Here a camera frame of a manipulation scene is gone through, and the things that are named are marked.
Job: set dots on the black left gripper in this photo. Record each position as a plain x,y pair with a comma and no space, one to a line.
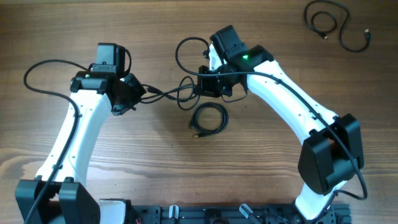
138,92

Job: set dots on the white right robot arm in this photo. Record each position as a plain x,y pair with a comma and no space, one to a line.
332,150

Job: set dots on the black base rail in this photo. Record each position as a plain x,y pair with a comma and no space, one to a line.
269,214

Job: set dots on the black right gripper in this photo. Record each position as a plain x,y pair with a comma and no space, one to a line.
209,83

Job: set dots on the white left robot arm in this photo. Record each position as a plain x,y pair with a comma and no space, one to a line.
57,193

